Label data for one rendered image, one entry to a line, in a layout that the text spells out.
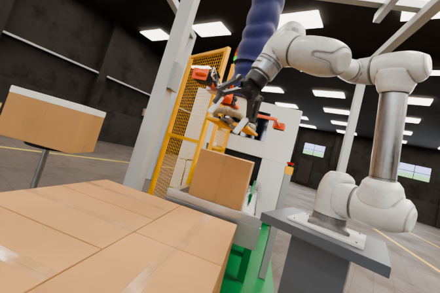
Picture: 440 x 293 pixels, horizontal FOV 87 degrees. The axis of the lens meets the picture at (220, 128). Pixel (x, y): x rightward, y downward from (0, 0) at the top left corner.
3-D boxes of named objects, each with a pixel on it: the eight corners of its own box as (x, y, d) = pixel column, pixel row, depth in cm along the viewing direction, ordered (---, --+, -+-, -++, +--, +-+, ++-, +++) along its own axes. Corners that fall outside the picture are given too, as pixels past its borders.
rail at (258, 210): (255, 195, 380) (258, 184, 382) (258, 196, 379) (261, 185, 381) (247, 246, 155) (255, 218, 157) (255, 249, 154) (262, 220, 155)
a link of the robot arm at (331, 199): (323, 209, 126) (331, 171, 128) (358, 223, 111) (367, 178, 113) (306, 207, 117) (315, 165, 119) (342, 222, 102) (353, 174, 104)
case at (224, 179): (205, 189, 228) (215, 151, 232) (243, 203, 220) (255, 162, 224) (185, 200, 170) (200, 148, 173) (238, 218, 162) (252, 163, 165)
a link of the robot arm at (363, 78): (338, 57, 112) (368, 52, 101) (355, 64, 122) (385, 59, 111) (335, 84, 113) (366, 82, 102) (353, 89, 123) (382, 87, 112)
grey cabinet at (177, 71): (173, 92, 270) (180, 68, 273) (177, 93, 269) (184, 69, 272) (165, 87, 251) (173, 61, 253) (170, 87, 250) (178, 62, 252)
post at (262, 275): (257, 274, 206) (285, 165, 215) (265, 276, 204) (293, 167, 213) (257, 278, 199) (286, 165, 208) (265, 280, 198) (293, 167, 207)
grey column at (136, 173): (120, 208, 267) (192, -24, 293) (142, 217, 261) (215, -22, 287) (102, 214, 238) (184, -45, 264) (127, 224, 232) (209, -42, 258)
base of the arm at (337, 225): (345, 227, 122) (347, 217, 123) (349, 237, 102) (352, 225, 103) (309, 215, 130) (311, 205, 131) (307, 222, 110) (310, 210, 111)
